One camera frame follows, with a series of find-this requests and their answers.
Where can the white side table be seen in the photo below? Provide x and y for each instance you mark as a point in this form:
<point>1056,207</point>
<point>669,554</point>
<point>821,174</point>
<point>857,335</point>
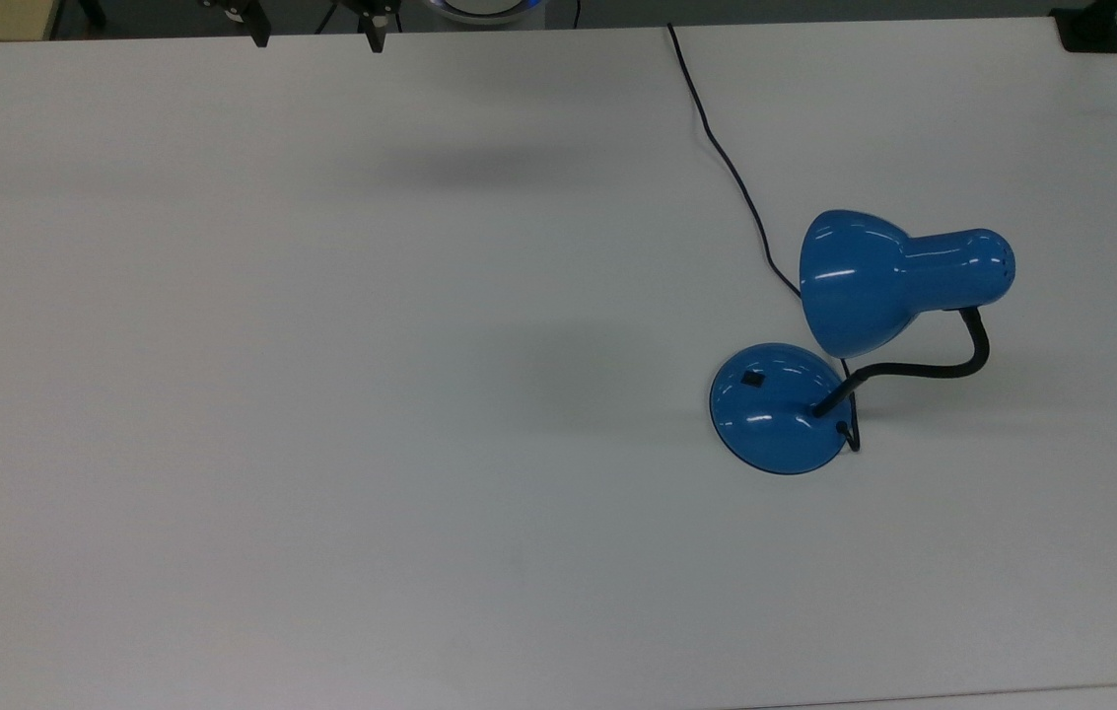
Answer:
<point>1061,700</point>

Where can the black table clamp block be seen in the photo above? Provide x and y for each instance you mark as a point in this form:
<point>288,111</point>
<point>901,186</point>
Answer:
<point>1090,30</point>

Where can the black stand leg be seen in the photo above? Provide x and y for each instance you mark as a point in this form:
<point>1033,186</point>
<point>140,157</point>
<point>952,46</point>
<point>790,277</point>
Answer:
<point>93,12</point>

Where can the blue gooseneck desk lamp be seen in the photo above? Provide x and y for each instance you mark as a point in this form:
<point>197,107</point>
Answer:
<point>854,286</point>

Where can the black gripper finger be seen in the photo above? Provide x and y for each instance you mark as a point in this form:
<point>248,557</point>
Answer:
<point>376,35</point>
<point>259,33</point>

